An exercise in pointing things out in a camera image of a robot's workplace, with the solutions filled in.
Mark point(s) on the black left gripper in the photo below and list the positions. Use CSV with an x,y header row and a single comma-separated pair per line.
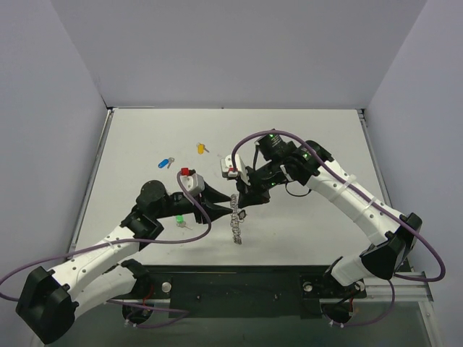
x,y
199,205

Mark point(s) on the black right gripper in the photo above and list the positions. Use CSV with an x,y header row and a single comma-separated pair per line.
x,y
251,184

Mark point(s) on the metal key ring disc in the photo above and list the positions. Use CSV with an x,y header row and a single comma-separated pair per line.
x,y
235,220

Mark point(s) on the key with blue tag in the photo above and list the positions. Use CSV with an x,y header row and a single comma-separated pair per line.
x,y
166,163

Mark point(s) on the black tag with white label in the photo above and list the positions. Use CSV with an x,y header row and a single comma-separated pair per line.
x,y
242,215

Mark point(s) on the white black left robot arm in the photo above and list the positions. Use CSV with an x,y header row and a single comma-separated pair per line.
x,y
51,300

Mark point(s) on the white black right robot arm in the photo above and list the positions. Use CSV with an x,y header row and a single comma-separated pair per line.
x,y
392,234

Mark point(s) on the key with green tag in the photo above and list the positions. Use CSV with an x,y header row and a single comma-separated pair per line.
x,y
181,223

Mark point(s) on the key with yellow tag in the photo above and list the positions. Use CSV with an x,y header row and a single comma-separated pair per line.
x,y
201,148

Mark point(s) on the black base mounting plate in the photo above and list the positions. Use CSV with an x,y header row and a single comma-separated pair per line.
x,y
253,306

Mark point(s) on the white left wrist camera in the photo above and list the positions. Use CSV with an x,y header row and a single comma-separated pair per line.
x,y
191,182

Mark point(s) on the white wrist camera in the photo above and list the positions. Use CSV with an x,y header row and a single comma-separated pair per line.
x,y
191,182
233,167

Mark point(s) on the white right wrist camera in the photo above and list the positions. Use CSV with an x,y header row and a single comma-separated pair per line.
x,y
233,167

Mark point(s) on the aluminium front frame rail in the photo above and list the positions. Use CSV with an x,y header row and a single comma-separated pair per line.
x,y
412,285

